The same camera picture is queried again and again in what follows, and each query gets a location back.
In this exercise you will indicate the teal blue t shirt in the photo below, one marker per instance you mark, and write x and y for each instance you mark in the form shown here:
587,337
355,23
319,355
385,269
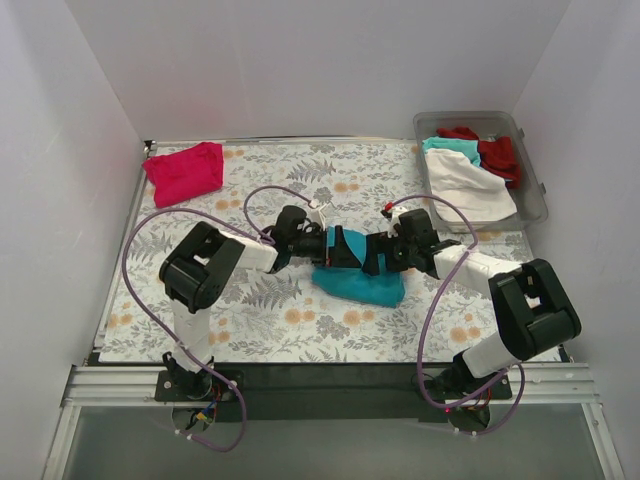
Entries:
385,290

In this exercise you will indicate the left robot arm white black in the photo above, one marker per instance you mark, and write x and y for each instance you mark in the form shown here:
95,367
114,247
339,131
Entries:
197,271

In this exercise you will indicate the light mint t shirt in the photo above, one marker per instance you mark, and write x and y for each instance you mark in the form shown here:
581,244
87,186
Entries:
469,148

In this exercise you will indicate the dark red t shirt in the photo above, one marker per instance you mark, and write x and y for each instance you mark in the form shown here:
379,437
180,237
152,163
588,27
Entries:
497,156

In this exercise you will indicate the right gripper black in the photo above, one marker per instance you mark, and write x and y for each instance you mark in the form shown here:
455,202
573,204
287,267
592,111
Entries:
388,248

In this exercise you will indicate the white t shirt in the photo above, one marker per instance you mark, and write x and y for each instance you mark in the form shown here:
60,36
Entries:
481,196

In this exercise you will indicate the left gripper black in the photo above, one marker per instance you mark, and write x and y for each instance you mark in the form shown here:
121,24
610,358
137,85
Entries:
331,245

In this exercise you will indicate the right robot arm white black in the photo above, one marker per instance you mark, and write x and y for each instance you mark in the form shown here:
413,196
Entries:
532,310

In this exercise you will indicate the folded pink t shirt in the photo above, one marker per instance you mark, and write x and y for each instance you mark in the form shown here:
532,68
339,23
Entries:
186,174

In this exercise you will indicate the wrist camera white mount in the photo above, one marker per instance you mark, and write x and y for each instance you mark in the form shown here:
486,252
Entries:
392,213
319,212

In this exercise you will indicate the aluminium frame rail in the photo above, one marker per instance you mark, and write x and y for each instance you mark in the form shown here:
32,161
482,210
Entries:
120,385

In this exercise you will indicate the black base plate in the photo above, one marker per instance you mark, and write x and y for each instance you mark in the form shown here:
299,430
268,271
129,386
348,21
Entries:
305,391

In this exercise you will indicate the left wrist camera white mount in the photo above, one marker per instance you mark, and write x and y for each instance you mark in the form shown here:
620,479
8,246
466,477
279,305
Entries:
319,212

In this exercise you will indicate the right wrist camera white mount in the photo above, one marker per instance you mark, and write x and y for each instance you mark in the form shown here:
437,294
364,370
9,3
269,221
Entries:
392,213

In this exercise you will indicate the clear plastic bin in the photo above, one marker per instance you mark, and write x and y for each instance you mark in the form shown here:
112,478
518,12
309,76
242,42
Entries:
492,125

